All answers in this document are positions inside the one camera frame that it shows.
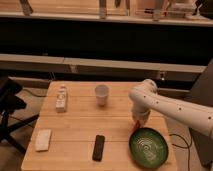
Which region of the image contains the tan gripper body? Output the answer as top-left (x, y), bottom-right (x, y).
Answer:
top-left (132, 113), bottom-right (149, 126)

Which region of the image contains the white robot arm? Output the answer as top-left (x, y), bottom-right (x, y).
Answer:
top-left (129, 79), bottom-right (213, 139)

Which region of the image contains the white sponge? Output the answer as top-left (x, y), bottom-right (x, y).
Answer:
top-left (35, 129), bottom-right (52, 152)

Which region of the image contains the green patterned plate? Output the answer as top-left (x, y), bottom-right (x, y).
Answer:
top-left (129, 127), bottom-right (169, 169)

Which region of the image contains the white paper cup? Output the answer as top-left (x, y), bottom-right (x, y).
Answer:
top-left (95, 85), bottom-right (109, 106)

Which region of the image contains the black remote control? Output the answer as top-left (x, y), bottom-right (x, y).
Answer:
top-left (92, 135), bottom-right (105, 161)

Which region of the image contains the dark cabinet on right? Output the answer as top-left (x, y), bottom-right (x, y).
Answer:
top-left (186, 59), bottom-right (213, 169)

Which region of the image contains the white bottle lying down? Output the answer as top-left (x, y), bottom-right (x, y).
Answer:
top-left (55, 84), bottom-right (68, 113)

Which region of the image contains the black cable on floor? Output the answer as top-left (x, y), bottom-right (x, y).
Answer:
top-left (169, 133), bottom-right (193, 171)

